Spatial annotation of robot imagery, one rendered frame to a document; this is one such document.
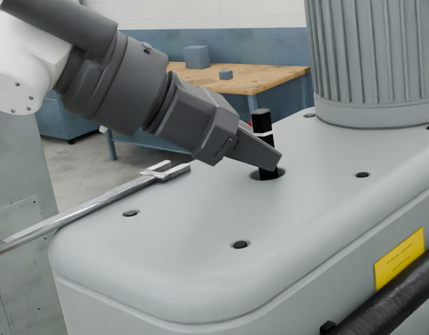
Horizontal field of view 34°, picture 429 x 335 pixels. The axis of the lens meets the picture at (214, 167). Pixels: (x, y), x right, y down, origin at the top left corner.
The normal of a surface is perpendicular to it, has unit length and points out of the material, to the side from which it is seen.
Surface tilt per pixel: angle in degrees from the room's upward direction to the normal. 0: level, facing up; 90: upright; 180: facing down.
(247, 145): 91
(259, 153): 91
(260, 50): 90
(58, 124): 90
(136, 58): 55
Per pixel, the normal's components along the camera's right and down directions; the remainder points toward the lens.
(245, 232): -0.15, -0.93
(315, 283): 0.70, 0.13
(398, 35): -0.14, 0.35
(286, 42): -0.69, 0.33
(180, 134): 0.18, 0.32
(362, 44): -0.50, 0.36
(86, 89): 0.04, 0.53
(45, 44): 0.45, -0.38
